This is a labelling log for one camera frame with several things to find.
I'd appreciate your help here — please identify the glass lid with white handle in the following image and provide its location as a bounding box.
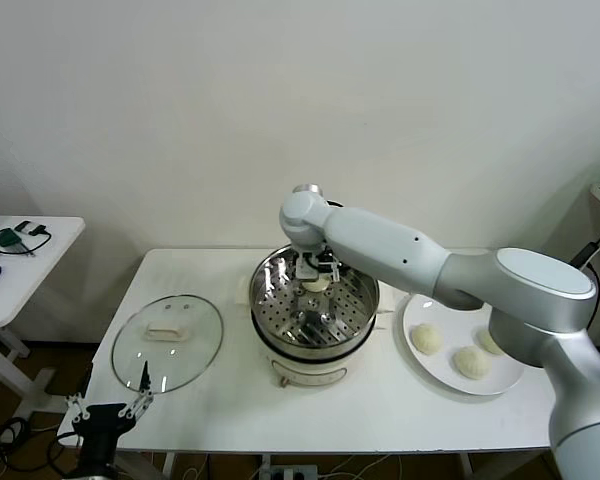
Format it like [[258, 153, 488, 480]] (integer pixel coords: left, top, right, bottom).
[[111, 293, 225, 395]]

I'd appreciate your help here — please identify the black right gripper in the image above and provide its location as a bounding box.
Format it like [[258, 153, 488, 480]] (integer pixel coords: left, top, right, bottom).
[[317, 251, 342, 284]]

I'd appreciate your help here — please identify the white round plate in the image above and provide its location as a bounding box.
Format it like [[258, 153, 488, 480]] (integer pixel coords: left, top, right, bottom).
[[401, 292, 527, 397]]

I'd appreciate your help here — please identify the white power strip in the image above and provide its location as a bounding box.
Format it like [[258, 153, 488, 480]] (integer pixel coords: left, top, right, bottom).
[[259, 463, 319, 480]]

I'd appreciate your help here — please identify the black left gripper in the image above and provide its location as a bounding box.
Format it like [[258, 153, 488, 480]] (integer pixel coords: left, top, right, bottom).
[[65, 360, 156, 480]]

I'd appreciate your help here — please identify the black power adapter cable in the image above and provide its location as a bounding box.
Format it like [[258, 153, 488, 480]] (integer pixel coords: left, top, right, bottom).
[[569, 214, 600, 271]]

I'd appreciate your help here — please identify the black plug with cable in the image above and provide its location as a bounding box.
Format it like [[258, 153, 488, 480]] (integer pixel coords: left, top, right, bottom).
[[14, 219, 52, 256]]

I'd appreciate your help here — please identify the white side table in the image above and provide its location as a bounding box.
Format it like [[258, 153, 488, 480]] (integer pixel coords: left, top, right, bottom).
[[0, 215, 86, 419]]

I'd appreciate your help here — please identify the black floor cable coil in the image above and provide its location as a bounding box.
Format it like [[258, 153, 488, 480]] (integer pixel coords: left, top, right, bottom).
[[0, 417, 66, 474]]

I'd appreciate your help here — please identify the stainless steel steamer basket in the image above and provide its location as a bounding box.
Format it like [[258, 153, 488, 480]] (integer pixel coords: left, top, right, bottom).
[[234, 240, 397, 351]]

